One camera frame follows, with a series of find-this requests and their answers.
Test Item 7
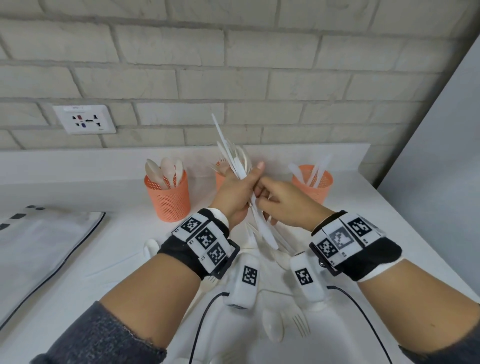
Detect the person's left hand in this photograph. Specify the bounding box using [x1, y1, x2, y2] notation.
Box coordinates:
[209, 161, 265, 232]

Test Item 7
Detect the person's right hand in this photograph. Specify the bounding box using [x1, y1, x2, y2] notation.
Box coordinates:
[254, 176, 335, 233]

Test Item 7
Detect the orange mesh fork cup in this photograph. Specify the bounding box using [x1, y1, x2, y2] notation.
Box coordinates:
[214, 159, 230, 190]

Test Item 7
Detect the orange mesh knife cup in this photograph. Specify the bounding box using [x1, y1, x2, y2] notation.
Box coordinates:
[291, 164, 334, 205]

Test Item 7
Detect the white plastic knife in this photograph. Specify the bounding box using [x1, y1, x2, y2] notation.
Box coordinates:
[314, 153, 334, 188]
[249, 194, 280, 251]
[211, 113, 248, 179]
[307, 161, 323, 187]
[287, 163, 305, 185]

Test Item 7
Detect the orange mesh spoon cup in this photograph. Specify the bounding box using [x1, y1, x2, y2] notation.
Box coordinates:
[144, 170, 191, 223]

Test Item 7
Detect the pile of white plastic cutlery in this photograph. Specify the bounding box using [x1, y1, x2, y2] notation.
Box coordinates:
[143, 221, 327, 364]

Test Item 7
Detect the person's left forearm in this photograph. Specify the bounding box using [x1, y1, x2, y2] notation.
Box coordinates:
[29, 254, 202, 364]

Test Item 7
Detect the person's right forearm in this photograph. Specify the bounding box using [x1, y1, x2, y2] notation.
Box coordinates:
[356, 258, 480, 364]

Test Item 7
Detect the black left wristband with markers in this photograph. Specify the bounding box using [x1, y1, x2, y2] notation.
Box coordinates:
[157, 208, 241, 281]

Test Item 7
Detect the black wristband with markers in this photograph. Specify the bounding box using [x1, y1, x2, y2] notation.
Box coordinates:
[157, 208, 241, 281]
[308, 210, 404, 283]

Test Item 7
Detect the black right wristband with markers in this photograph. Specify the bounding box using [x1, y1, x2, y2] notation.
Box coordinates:
[308, 210, 404, 283]

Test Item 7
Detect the grey cabinet panel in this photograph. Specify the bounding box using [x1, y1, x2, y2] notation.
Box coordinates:
[376, 35, 480, 303]

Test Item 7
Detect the grey zip pouch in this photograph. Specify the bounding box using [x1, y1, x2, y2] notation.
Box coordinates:
[0, 204, 107, 331]

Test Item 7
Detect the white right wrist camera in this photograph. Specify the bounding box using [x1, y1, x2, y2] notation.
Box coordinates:
[289, 251, 329, 305]

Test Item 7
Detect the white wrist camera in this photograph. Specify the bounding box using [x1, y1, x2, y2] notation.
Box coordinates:
[223, 251, 260, 310]
[289, 251, 329, 305]

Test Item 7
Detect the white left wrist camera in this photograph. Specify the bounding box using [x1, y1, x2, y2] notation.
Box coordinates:
[223, 251, 260, 310]

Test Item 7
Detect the black right camera cable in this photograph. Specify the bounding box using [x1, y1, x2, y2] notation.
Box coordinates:
[326, 284, 393, 364]

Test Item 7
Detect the black camera cable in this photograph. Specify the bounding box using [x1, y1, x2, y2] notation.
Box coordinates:
[326, 284, 393, 364]
[188, 291, 230, 364]

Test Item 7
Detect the black left camera cable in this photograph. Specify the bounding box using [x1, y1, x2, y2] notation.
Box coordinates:
[188, 291, 230, 364]

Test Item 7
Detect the white wall socket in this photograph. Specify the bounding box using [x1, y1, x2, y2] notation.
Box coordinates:
[52, 104, 117, 135]

